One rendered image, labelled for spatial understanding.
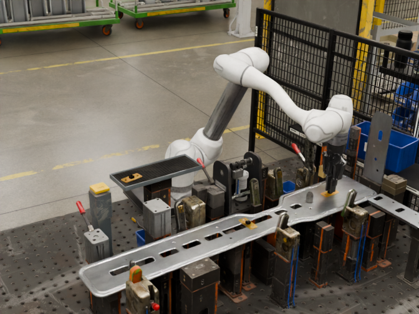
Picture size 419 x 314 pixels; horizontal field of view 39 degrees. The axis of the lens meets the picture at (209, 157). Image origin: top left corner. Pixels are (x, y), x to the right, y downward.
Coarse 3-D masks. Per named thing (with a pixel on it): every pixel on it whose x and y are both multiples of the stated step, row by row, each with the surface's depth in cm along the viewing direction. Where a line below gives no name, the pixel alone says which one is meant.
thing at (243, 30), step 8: (240, 0) 906; (248, 0) 905; (240, 8) 910; (248, 8) 911; (240, 16) 915; (248, 16) 916; (240, 24) 919; (248, 24) 922; (232, 32) 933; (240, 32) 924; (248, 32) 928
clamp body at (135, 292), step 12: (144, 276) 200; (132, 288) 194; (144, 288) 194; (156, 288) 194; (132, 300) 196; (144, 300) 191; (156, 300) 194; (132, 312) 198; (144, 312) 193; (156, 312) 196
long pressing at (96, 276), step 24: (312, 192) 268; (360, 192) 269; (240, 216) 248; (312, 216) 249; (168, 240) 230; (192, 240) 231; (216, 240) 231; (240, 240) 232; (96, 264) 215; (120, 264) 216; (168, 264) 216; (96, 288) 203; (120, 288) 204
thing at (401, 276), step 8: (416, 232) 248; (416, 240) 250; (416, 248) 250; (408, 256) 255; (416, 256) 251; (408, 264) 256; (416, 264) 253; (408, 272) 257; (416, 272) 256; (408, 280) 258; (416, 280) 258; (416, 288) 255
